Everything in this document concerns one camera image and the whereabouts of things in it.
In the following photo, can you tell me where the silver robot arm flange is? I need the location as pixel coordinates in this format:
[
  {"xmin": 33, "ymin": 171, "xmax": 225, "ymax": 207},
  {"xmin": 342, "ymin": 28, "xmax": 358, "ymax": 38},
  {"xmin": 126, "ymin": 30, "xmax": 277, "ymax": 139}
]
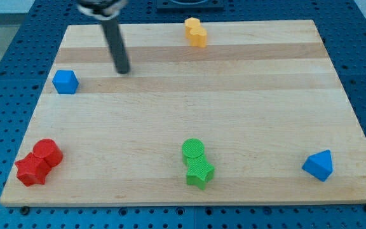
[{"xmin": 76, "ymin": 0, "xmax": 128, "ymax": 20}]

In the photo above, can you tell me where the blue triangle block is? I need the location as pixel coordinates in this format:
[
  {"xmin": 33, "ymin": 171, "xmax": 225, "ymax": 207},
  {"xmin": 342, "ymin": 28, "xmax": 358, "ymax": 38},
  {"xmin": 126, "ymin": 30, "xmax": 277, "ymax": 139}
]
[{"xmin": 302, "ymin": 149, "xmax": 333, "ymax": 182}]

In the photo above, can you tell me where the green cylinder block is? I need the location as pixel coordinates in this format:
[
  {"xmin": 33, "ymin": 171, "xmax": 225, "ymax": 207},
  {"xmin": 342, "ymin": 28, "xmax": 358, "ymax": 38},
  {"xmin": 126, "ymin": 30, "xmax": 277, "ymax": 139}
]
[{"xmin": 181, "ymin": 138, "xmax": 205, "ymax": 165}]

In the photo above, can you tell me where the green star block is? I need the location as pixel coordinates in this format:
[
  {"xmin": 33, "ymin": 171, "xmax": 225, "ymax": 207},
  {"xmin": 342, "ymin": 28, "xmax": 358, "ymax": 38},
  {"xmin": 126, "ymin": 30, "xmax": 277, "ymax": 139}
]
[{"xmin": 186, "ymin": 155, "xmax": 215, "ymax": 190}]

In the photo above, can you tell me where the wooden board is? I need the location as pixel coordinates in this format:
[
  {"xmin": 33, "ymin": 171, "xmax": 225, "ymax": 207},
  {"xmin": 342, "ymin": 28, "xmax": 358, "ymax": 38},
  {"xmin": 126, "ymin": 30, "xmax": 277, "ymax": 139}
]
[{"xmin": 0, "ymin": 20, "xmax": 366, "ymax": 207}]

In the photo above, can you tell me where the yellow heart block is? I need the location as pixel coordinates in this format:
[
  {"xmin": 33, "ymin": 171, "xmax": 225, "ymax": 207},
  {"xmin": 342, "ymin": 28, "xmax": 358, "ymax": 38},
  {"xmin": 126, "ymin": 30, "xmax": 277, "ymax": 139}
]
[{"xmin": 189, "ymin": 25, "xmax": 208, "ymax": 48}]

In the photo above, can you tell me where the dark grey pointer rod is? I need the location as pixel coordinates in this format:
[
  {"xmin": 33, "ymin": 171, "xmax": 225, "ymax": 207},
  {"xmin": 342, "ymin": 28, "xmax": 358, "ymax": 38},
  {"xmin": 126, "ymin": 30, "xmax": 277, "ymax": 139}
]
[{"xmin": 101, "ymin": 17, "xmax": 130, "ymax": 74}]

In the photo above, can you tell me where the yellow hexagon block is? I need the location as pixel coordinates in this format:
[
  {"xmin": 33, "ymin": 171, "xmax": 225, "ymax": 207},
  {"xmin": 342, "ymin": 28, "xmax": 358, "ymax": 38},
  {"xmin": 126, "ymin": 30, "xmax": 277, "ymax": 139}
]
[{"xmin": 184, "ymin": 17, "xmax": 201, "ymax": 38}]

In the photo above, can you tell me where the blue hexagon block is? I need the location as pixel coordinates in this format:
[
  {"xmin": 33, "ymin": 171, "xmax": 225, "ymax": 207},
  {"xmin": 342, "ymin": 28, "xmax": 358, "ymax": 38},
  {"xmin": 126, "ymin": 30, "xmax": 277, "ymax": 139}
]
[{"xmin": 52, "ymin": 70, "xmax": 79, "ymax": 94}]

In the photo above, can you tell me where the red cylinder block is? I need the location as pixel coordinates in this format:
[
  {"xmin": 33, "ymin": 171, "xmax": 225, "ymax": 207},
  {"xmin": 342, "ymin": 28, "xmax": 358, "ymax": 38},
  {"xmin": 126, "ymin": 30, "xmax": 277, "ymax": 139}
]
[{"xmin": 32, "ymin": 139, "xmax": 64, "ymax": 167}]

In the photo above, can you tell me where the red star block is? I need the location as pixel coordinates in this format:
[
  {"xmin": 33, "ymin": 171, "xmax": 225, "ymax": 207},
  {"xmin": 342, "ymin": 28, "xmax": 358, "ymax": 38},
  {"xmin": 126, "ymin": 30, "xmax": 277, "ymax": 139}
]
[{"xmin": 15, "ymin": 153, "xmax": 51, "ymax": 186}]

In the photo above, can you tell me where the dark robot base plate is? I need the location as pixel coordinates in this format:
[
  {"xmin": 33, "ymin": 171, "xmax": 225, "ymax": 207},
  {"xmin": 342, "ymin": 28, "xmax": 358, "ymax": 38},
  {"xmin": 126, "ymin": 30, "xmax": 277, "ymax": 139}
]
[{"xmin": 156, "ymin": 0, "xmax": 224, "ymax": 12}]

